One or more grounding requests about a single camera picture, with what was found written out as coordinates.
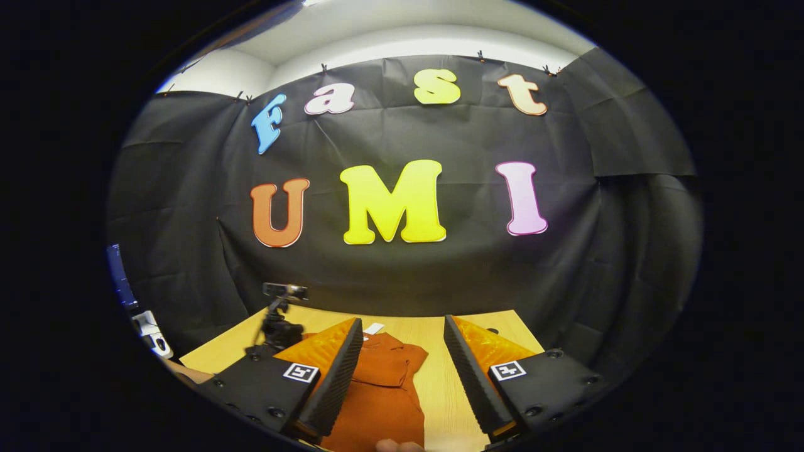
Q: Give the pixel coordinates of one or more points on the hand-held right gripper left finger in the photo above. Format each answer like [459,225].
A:
[339,383]

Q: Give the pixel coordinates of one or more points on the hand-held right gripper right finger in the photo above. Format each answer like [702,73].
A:
[468,376]

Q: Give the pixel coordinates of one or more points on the white side desk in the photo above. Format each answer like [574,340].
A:
[147,323]

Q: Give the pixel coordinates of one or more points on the orange shirt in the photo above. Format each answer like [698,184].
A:
[383,389]

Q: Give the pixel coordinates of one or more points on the black backdrop cloth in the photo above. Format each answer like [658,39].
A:
[188,220]

